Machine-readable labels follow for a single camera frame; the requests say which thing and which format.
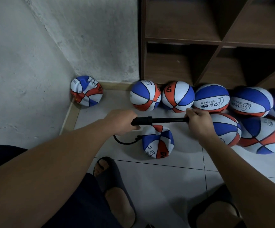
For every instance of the brown wooden cubby shelf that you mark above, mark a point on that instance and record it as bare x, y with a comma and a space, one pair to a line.
180, 21

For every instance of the person's right hand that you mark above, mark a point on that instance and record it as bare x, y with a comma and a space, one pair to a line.
201, 123

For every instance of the person's left foot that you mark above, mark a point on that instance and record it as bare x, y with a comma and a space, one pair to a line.
121, 206

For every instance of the black sandal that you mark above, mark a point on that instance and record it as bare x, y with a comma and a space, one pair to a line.
218, 194
111, 175

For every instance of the person's left hand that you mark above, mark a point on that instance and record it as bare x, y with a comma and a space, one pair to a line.
119, 122

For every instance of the black hand pump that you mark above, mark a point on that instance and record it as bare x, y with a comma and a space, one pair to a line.
142, 121

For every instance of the beige baseboard strip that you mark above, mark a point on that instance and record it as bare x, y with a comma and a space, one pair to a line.
116, 86
70, 118

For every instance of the person's right forearm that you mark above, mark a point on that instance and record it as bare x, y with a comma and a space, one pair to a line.
251, 182

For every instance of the person's left forearm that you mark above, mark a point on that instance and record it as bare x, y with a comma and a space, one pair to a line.
38, 178

